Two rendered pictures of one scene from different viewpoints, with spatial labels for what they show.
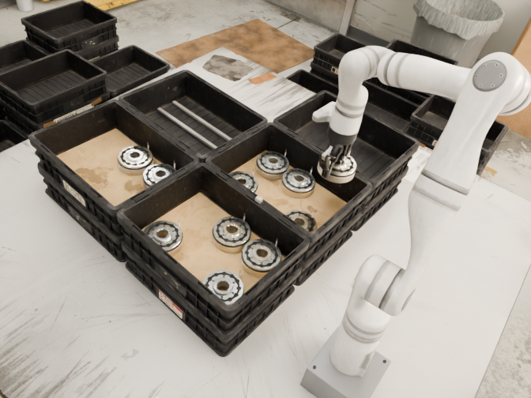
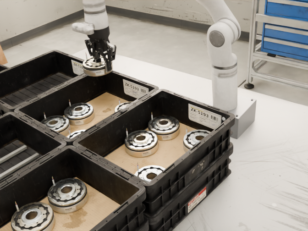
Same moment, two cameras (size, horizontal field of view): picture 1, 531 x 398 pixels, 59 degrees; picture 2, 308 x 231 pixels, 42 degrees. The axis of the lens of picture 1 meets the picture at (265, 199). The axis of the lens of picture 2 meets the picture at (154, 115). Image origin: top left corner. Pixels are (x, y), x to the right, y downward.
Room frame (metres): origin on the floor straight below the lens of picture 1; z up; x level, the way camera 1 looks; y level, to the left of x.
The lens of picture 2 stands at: (0.61, 1.06, 1.59)
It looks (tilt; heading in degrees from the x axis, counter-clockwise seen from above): 32 degrees down; 279
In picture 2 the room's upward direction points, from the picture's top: 4 degrees counter-clockwise
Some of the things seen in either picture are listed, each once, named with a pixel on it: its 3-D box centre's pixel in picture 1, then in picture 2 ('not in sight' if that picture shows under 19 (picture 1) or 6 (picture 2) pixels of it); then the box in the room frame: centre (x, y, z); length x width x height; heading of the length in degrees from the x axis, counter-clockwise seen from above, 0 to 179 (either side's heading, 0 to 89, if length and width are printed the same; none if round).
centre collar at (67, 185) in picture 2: (160, 174); (66, 189); (0.98, 0.31, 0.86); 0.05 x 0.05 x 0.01
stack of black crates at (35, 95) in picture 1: (60, 115); not in sight; (1.78, 1.06, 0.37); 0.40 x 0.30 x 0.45; 150
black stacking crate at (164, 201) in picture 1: (212, 242); (157, 146); (0.76, 0.11, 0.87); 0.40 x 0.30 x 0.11; 56
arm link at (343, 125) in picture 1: (340, 112); (91, 18); (0.99, -0.15, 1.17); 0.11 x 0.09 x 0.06; 56
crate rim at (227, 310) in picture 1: (213, 229); (156, 132); (0.76, 0.11, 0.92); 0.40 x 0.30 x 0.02; 56
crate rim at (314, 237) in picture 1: (288, 175); (89, 101); (1.01, -0.05, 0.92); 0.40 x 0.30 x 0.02; 56
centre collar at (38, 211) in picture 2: (135, 155); (31, 216); (1.04, 0.41, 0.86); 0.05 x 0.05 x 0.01
